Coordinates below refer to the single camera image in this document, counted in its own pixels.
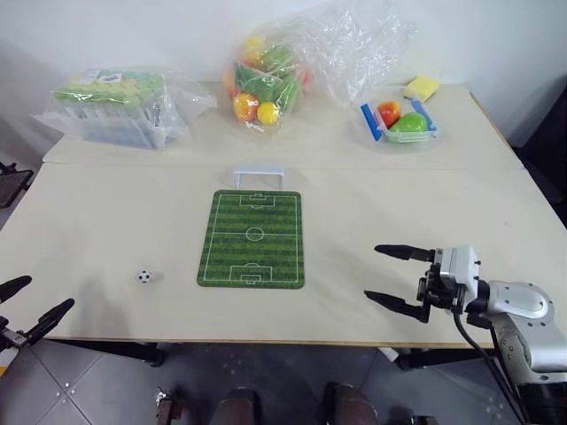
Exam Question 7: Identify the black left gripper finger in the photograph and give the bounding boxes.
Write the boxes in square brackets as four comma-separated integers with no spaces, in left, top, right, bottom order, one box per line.
[25,297,76,344]
[0,275,34,305]

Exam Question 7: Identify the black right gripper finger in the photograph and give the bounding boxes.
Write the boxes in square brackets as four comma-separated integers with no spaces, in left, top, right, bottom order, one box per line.
[374,243,438,264]
[363,290,431,325]

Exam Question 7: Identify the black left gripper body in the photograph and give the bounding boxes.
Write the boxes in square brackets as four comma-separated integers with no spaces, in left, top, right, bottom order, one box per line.
[0,315,34,352]

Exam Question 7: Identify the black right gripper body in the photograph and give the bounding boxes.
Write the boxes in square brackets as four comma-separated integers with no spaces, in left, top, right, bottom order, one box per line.
[416,248,467,324]

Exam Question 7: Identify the green soccer field mat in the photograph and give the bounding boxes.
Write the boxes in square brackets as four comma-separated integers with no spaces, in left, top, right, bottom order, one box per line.
[196,189,307,290]

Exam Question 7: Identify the dark brown rounded shape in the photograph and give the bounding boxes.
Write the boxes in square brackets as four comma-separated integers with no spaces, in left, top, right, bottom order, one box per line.
[322,382,378,425]
[214,386,262,425]

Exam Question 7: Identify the green toy fruit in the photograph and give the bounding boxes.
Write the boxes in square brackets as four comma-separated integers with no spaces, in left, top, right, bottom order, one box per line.
[385,112,431,143]

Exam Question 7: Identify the clear container with blue clips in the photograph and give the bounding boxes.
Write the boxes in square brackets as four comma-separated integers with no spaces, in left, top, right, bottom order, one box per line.
[360,98,445,146]

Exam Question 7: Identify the red-yellow toy fruit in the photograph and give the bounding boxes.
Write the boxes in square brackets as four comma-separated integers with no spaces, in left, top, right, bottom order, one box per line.
[377,101,403,128]

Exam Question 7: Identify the small dark brown shape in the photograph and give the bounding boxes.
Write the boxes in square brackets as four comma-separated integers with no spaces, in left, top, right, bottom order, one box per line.
[153,387,185,425]

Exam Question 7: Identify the yellow sponge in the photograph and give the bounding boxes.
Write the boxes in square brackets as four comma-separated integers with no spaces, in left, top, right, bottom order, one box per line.
[402,75,441,103]

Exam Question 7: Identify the small white goal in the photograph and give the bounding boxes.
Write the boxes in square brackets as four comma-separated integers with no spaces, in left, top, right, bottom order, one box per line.
[232,164,286,190]

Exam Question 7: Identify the yellow toy lemon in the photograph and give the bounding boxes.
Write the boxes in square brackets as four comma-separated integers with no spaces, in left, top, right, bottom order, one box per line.
[257,102,281,126]

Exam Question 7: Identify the clear plastic bag of toys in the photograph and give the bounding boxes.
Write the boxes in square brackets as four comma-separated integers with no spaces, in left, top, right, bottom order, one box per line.
[220,4,420,136]

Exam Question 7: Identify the bagged clear plastic box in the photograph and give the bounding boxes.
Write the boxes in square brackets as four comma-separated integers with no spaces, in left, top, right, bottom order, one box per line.
[29,66,219,151]

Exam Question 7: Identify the orange-yellow toy fruit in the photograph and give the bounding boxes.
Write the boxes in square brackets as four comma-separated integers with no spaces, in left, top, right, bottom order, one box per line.
[233,93,260,123]

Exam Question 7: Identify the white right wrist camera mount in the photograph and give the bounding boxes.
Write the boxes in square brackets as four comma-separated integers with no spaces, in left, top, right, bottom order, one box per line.
[435,244,482,303]

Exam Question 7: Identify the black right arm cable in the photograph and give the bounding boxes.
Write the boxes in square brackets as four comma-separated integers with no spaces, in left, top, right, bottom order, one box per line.
[452,309,532,425]

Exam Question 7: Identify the black table frame bar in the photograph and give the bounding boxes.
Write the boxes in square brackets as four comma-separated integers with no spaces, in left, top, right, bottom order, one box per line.
[379,346,501,372]
[43,338,167,368]

